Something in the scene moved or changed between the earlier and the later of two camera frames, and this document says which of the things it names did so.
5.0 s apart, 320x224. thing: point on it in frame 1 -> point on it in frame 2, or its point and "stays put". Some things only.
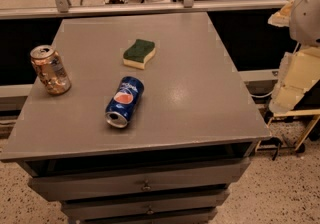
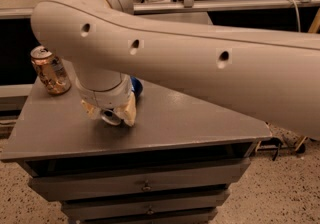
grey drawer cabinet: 137,119 stays put
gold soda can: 50,69 stays put
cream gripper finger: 282,17 -> 101,86
